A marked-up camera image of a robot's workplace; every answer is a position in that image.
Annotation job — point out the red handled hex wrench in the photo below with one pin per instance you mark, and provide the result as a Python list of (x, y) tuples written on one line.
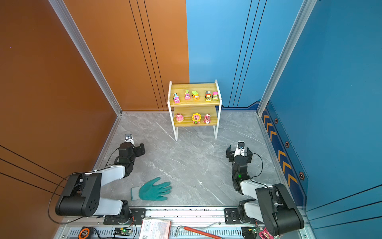
[(196, 231)]

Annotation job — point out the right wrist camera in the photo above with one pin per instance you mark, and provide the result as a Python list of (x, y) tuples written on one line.
[(240, 150)]

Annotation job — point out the orange toy car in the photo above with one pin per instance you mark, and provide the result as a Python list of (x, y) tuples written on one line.
[(195, 95)]

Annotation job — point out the green rubber work glove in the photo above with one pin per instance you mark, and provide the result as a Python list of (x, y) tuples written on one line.
[(151, 191)]

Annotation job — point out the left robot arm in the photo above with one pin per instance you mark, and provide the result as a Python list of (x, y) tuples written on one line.
[(81, 194)]

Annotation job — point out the pink yellow flower toy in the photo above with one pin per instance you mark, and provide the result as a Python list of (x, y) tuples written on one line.
[(196, 118)]

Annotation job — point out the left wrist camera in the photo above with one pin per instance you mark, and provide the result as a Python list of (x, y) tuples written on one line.
[(129, 138)]

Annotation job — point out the orange tape measure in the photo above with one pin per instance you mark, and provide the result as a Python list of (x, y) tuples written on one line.
[(85, 233)]

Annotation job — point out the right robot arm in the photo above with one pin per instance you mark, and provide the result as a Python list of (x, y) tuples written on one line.
[(272, 205)]

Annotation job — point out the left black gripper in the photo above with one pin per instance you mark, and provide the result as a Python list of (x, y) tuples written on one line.
[(139, 153)]

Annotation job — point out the pink bear toy yellow base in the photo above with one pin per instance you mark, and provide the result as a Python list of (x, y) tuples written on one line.
[(179, 117)]

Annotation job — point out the plastic bag with papers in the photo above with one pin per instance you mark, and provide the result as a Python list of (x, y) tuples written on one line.
[(155, 229)]

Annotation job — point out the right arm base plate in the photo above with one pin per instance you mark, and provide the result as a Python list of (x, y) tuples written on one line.
[(237, 216)]

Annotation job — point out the green circuit board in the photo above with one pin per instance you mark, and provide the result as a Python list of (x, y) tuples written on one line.
[(122, 232)]

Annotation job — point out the pink green toy car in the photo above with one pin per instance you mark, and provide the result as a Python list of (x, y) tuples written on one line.
[(187, 94)]

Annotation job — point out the pink strawberry bear toy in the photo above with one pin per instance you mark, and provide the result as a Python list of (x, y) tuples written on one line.
[(207, 119)]

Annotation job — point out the pink green toy vehicle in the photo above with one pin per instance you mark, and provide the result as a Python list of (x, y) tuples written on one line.
[(215, 96)]

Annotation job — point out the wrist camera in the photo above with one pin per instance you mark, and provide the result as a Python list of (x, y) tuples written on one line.
[(129, 138), (240, 150)]

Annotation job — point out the green orange toy truck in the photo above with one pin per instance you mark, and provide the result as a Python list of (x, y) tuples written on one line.
[(207, 96)]

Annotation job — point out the pink snack packet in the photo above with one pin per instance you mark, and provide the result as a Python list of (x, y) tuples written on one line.
[(264, 234)]

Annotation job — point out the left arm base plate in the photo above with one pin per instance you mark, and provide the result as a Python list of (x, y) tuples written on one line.
[(131, 216)]

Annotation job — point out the yellow wooden two-tier shelf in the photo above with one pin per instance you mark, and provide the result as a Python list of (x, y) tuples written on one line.
[(188, 107)]

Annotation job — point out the small board right edge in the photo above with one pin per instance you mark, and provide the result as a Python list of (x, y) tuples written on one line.
[(249, 233)]

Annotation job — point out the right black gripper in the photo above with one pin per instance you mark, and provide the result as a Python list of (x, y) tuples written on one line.
[(231, 154)]

